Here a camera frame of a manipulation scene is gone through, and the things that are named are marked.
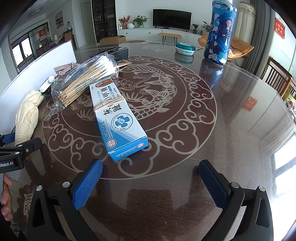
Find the black rectangular box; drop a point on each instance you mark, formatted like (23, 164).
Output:
(119, 53)

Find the blue white medicine box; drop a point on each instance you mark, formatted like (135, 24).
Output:
(121, 132)

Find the brown cardboard box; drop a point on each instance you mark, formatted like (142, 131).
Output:
(113, 40)

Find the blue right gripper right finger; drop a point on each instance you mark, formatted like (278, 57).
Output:
(257, 222)

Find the cotton swabs plastic bag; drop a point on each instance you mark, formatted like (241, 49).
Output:
(68, 87)

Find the small white bottle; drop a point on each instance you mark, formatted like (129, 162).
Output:
(47, 83)

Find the red flower vase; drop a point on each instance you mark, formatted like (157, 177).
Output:
(124, 21)

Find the blue patterned cylinder canister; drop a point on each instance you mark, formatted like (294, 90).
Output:
(219, 37)

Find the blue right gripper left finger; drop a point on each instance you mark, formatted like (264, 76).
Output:
(44, 224)

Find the green potted plant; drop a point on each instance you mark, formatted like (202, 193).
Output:
(140, 21)

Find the orange lounge chair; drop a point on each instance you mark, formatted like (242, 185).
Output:
(238, 47)

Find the standing air conditioner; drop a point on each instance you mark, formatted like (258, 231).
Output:
(245, 21)

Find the cream knitted glove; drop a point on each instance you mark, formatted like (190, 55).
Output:
(27, 115)

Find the black television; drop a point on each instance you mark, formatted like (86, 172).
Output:
(169, 18)

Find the person left hand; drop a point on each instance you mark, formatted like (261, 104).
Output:
(7, 210)

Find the grey curtain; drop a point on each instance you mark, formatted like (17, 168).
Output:
(262, 38)

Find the white tv cabinet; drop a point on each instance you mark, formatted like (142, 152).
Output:
(151, 35)

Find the teal white round device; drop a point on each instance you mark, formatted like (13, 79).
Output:
(185, 49)

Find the patterned fabric pouch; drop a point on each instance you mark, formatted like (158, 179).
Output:
(61, 70)

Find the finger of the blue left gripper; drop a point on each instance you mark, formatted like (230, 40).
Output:
(7, 138)

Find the wooden bench stool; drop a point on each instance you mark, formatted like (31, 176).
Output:
(174, 36)

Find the white cardboard storage box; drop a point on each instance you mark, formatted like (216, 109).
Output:
(31, 78)

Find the wooden dining chair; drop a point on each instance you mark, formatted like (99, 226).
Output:
(278, 78)

